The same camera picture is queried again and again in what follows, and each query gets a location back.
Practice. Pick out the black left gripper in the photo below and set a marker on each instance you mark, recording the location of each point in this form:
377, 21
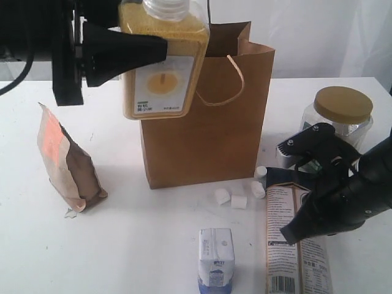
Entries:
105, 54

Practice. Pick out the white marshmallow by bag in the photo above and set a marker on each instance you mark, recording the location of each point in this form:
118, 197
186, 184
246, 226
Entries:
260, 174

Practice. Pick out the white blue milk carton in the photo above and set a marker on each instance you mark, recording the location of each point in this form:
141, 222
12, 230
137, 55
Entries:
216, 260

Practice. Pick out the white marshmallow left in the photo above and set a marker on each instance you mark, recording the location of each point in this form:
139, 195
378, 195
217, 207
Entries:
222, 196

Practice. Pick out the white marshmallow middle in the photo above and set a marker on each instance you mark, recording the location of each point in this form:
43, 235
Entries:
238, 202

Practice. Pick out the white marshmallow right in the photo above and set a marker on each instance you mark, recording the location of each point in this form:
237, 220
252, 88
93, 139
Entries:
258, 190

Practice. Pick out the long noodle package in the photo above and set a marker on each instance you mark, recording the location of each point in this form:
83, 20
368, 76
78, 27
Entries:
300, 268

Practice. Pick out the yellow millet plastic bottle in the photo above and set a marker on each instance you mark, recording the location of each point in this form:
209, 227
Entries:
165, 89

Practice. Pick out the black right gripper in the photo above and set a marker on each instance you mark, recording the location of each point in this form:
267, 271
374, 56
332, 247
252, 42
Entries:
365, 194

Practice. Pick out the brown paper shopping bag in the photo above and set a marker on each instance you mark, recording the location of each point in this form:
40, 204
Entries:
218, 139

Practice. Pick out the torn kraft paper pouch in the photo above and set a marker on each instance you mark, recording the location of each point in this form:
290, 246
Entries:
70, 168

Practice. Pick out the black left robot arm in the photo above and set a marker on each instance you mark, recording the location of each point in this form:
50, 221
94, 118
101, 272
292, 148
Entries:
77, 38

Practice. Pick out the clear nut jar gold lid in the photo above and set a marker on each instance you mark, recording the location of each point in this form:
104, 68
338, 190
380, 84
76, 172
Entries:
346, 109

